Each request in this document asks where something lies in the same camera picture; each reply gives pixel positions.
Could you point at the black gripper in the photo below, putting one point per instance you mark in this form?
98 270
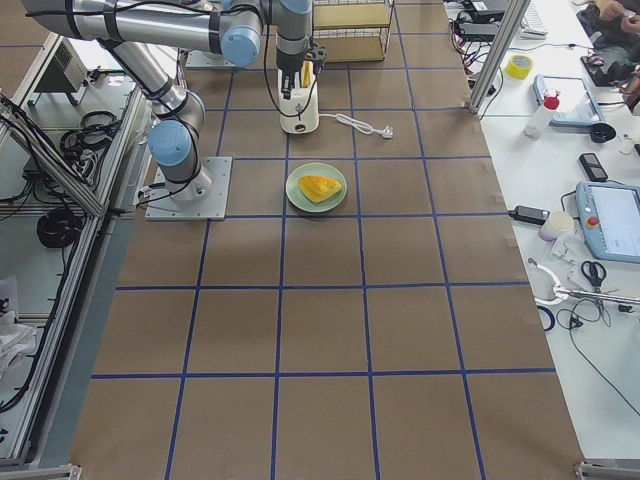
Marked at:
288 62

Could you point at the white two-slot toaster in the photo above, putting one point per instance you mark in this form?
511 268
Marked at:
299 114

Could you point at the toast bread slice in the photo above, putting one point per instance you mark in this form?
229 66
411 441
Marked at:
307 75

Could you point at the golden triangular pastry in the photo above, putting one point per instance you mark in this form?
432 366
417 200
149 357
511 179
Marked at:
317 188

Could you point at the light green plate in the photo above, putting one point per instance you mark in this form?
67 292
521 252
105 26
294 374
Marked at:
298 200

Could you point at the grey control box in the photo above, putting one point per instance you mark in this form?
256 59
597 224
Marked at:
64 74

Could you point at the yellow tape roll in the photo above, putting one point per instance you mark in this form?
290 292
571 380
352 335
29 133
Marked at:
519 66

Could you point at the white bottle red cap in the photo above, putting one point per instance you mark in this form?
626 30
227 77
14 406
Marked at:
541 119

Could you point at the black power adapter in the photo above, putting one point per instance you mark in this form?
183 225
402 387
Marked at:
529 215

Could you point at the white cup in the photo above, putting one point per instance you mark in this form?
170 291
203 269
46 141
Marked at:
556 224

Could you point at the teach pendant tablet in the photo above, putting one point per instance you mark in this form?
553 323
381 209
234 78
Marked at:
609 217

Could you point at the black scissors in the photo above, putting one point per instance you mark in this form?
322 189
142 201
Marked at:
595 273

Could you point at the wire basket with wooden shelves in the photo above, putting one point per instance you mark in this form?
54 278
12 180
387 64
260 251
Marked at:
353 30

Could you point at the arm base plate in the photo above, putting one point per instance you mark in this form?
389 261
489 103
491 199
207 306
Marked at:
205 197

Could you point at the aluminium frame post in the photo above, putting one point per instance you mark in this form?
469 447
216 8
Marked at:
512 17

